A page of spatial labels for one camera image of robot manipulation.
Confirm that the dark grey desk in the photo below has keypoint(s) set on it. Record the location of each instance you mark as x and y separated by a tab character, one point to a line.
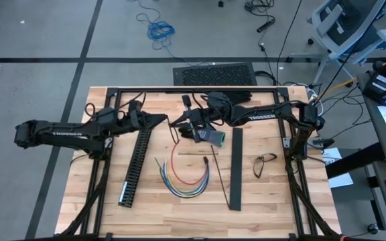
379	174

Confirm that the long straight black zip tie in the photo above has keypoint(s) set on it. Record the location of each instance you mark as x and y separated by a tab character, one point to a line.
220	175

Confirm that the black duct cover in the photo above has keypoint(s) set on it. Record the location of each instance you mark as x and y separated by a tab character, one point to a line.
236	167

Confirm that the black box white labels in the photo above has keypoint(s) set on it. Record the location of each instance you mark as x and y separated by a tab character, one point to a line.
379	85

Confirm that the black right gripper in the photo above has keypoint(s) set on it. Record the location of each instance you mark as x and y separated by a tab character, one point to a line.
213	107

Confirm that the clear safety glasses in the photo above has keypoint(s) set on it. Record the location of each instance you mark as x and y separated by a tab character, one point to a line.
257	169

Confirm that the white paper sheet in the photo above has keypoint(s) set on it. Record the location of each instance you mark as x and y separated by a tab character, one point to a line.
342	180

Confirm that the black work glove green cuff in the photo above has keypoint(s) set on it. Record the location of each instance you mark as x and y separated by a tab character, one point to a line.
243	96

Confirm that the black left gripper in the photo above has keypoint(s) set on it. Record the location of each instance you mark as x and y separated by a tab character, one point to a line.
136	115

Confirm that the grey mesh office chair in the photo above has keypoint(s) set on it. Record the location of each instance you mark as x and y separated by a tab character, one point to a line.
340	30

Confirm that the black desk beam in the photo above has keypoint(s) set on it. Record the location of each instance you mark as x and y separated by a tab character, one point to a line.
354	160

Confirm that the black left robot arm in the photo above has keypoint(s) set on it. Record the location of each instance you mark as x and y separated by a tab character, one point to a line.
65	134

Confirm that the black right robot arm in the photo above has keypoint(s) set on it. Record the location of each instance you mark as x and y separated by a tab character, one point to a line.
263	117

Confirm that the black power strip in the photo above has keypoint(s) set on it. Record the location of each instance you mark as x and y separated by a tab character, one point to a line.
265	26

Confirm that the black perforated box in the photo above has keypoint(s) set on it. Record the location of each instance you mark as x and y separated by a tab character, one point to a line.
213	75

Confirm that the black caster wheel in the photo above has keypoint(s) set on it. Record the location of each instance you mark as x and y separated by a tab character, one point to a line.
374	228

